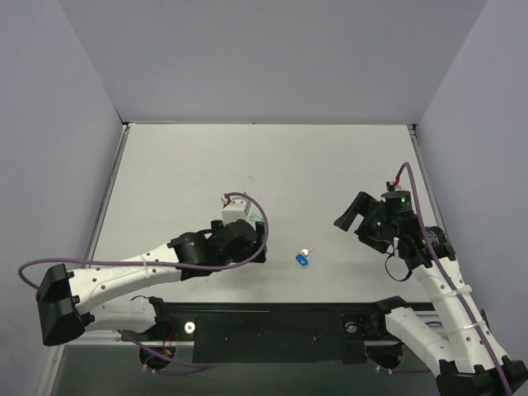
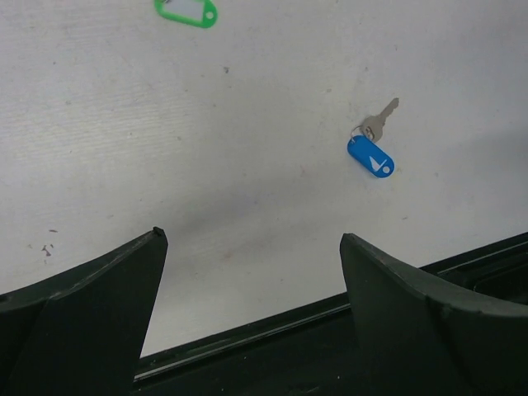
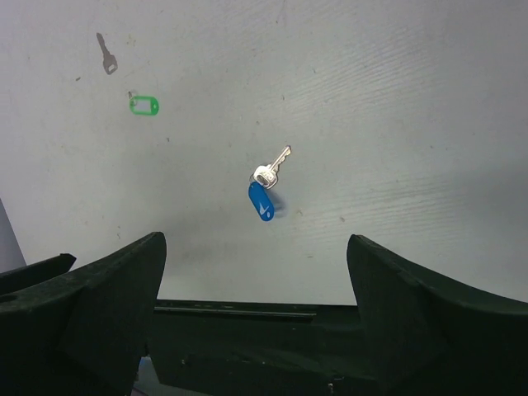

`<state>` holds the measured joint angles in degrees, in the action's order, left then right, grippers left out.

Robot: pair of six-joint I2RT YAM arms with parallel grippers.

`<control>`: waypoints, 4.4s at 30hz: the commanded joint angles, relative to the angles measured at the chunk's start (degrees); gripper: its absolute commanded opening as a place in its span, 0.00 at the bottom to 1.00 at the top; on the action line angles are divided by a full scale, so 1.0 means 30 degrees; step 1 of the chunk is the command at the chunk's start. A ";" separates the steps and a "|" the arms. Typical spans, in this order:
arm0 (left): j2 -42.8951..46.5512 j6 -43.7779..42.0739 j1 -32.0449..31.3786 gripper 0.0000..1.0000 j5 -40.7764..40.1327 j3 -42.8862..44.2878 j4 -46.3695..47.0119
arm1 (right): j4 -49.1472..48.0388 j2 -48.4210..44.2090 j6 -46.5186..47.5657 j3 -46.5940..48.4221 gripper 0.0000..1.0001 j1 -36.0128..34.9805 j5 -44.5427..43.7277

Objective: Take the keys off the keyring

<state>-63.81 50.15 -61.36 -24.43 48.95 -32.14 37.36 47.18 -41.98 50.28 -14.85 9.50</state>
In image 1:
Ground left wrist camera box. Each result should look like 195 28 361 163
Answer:
222 198 251 224

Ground blue key tag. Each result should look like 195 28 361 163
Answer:
295 253 309 267

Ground silver key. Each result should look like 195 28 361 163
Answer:
300 248 313 257

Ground green key tag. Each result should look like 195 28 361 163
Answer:
250 213 264 222

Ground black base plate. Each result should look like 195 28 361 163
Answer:
139 300 403 368

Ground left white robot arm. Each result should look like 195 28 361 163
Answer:
35 219 269 347

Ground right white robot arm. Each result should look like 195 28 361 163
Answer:
334 191 527 395

